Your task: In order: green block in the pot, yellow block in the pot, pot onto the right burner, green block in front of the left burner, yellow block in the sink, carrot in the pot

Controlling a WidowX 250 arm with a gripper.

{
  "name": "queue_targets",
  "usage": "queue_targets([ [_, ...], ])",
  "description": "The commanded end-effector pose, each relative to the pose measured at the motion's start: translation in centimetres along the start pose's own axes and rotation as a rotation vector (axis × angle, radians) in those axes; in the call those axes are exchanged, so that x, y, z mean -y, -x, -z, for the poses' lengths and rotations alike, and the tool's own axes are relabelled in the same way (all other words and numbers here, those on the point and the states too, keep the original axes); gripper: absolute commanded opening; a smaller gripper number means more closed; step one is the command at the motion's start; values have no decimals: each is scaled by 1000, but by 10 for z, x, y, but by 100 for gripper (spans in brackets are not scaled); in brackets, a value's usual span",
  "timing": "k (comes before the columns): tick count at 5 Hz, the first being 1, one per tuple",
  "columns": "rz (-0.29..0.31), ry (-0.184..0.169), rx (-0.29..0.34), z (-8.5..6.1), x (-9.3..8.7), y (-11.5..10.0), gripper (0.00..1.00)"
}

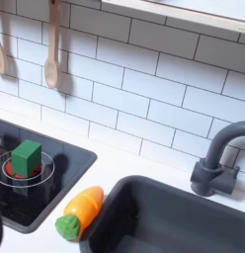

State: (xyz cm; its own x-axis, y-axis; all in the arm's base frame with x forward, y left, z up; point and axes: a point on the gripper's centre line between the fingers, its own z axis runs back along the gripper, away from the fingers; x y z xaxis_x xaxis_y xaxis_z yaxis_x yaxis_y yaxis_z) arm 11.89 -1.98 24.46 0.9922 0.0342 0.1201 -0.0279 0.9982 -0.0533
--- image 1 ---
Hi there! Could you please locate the green toy block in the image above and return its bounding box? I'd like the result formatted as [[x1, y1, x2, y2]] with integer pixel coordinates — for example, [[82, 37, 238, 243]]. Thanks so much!
[[10, 139, 42, 179]]

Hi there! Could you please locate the black toy stove top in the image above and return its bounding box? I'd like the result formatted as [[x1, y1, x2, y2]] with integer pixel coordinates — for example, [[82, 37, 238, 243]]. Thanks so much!
[[0, 118, 98, 234]]

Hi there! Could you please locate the orange toy carrot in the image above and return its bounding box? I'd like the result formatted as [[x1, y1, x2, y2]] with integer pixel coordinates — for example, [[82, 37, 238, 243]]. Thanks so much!
[[54, 186, 105, 241]]

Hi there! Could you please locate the wooden spoon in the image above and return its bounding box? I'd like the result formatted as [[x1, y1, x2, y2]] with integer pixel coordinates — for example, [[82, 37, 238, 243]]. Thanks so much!
[[43, 0, 62, 90]]

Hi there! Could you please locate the dark grey tap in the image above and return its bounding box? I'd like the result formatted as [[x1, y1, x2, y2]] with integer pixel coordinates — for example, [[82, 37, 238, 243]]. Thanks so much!
[[190, 121, 245, 198]]

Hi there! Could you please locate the dark grey sink basin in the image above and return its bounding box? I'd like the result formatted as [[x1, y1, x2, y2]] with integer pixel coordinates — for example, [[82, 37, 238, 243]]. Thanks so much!
[[78, 175, 245, 253]]

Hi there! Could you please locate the light wooden shelf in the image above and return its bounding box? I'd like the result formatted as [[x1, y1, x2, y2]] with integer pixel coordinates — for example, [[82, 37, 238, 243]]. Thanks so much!
[[101, 0, 245, 36]]

